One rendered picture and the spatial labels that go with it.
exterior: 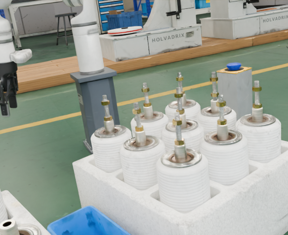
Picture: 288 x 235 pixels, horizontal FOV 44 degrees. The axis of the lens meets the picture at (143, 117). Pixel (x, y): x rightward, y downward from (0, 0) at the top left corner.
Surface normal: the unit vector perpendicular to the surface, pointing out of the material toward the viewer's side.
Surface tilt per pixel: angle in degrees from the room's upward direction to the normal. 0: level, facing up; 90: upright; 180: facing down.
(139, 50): 90
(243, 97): 90
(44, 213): 0
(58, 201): 0
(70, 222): 88
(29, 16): 90
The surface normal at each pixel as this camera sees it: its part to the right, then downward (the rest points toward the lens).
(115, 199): -0.77, 0.29
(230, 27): -0.92, 0.23
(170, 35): 0.38, 0.25
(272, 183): 0.62, 0.18
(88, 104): -0.41, 0.31
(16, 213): -0.12, -0.94
